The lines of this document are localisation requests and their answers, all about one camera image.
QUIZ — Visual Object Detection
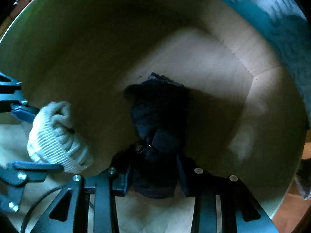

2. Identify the navy underwear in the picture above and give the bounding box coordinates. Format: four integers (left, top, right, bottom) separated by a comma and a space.
110, 72, 195, 198

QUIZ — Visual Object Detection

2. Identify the white ribbed sock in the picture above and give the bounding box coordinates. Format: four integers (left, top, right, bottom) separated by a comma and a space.
27, 101, 95, 173

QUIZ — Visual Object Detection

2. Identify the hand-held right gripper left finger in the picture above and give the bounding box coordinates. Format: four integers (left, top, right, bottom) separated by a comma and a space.
31, 166, 133, 233

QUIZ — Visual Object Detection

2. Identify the light wooden drawer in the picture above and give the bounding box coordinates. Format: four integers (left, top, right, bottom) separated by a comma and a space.
0, 0, 309, 233

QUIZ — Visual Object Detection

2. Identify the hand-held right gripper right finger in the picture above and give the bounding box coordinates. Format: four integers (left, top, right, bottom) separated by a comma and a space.
176, 154, 273, 233

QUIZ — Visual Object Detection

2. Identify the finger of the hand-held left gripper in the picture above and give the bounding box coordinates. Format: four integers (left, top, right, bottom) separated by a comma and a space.
0, 72, 40, 124
0, 161, 65, 213

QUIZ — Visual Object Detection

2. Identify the black cable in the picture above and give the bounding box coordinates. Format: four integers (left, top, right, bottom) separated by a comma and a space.
21, 187, 65, 233

